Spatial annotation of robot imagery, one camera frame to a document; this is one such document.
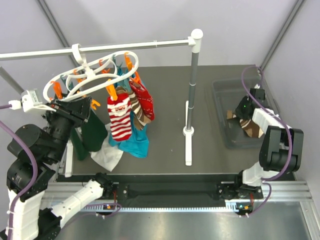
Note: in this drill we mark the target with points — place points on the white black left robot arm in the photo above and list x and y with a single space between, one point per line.
35 150

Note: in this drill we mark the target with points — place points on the red snowflake sock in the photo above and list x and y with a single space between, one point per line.
145 99

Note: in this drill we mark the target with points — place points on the white round clip hanger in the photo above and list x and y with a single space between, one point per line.
84 71

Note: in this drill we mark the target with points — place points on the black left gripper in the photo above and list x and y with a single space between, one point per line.
77 110

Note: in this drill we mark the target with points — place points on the red white striped sock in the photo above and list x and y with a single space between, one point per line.
119 112

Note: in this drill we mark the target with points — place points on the black base bar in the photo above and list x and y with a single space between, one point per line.
173 194

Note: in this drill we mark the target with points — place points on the silver clothes rack rail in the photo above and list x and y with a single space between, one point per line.
193 41

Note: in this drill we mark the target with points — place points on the orange clothes peg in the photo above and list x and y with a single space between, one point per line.
112 92

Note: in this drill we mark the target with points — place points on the orange peg holding snowflake sock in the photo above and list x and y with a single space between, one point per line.
136 78

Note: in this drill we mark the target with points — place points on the white rack foot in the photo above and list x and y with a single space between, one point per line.
188 134
69 159

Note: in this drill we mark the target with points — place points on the grey rack post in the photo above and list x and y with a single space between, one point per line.
192 89
11 81

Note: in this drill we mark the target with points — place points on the dark green cloth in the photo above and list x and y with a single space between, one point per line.
89 137

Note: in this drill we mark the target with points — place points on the white cloth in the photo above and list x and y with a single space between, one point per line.
108 156

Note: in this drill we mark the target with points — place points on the clear plastic bin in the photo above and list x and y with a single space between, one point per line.
227 94

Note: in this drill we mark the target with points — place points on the brown striped sock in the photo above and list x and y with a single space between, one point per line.
140 119
250 128

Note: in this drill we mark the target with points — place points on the white rack left foot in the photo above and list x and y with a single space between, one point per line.
69 159

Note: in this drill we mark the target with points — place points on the grey rack left post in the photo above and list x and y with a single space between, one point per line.
11 81

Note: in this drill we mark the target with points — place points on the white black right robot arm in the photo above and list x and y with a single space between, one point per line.
281 146

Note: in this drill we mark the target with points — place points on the white rack right foot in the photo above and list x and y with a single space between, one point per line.
188 134

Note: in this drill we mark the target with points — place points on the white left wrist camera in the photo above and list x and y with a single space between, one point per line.
30 102

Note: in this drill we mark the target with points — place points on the grey rack right post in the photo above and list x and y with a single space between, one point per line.
192 89

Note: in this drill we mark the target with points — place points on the teal cloth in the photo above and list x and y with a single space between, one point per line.
138 143

